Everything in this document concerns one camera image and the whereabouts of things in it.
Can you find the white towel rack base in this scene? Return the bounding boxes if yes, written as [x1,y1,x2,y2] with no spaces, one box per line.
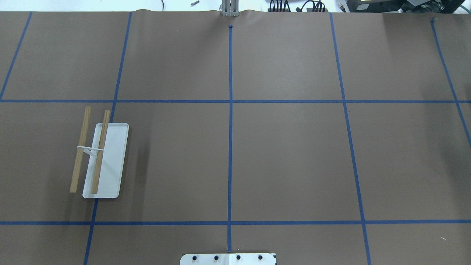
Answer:
[82,123,129,199]

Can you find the wooden rack bar far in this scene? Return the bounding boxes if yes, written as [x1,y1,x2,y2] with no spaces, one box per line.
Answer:
[69,106,91,193]

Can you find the black USB hub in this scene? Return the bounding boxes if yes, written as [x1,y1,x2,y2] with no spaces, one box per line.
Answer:
[268,0,291,12]

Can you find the black equipment box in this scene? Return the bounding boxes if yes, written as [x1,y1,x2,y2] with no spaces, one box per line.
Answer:
[345,0,465,14]

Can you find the aluminium camera post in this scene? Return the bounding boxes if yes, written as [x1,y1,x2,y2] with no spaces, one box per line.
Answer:
[220,0,240,17]

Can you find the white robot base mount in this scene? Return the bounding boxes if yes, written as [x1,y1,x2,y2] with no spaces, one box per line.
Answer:
[180,253,277,265]

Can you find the white rack bracket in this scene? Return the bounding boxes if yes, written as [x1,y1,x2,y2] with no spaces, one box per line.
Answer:
[76,146,104,158]

